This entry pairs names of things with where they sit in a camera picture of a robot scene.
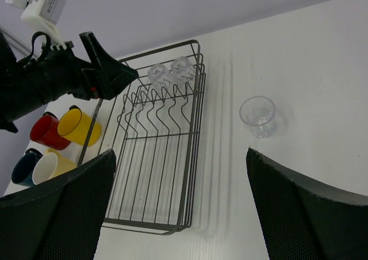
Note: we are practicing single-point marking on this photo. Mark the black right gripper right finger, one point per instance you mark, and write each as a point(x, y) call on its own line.
point(302, 218)

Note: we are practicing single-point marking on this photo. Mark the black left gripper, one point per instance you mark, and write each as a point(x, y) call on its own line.
point(61, 72)

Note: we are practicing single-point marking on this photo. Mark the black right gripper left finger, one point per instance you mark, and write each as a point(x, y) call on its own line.
point(60, 218)

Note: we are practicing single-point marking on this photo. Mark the pale yellow mug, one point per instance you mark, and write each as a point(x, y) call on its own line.
point(51, 165)

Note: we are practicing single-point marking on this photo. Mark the yellow mug black handle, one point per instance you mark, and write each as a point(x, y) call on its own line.
point(74, 125)

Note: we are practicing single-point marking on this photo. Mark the blue mug black handle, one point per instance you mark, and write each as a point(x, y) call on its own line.
point(23, 170)

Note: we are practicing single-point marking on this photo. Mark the red mug black handle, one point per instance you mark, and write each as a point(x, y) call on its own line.
point(45, 132)

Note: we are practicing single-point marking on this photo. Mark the clear glass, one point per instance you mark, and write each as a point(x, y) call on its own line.
point(258, 114)
point(183, 69)
point(160, 77)

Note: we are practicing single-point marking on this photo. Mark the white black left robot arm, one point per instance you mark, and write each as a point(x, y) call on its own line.
point(30, 83)

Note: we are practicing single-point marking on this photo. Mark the left aluminium frame post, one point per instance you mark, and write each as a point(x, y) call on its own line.
point(15, 42)

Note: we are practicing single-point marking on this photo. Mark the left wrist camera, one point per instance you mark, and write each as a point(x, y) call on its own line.
point(42, 16)

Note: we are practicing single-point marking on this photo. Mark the black wire dish rack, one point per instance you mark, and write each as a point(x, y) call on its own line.
point(155, 135)

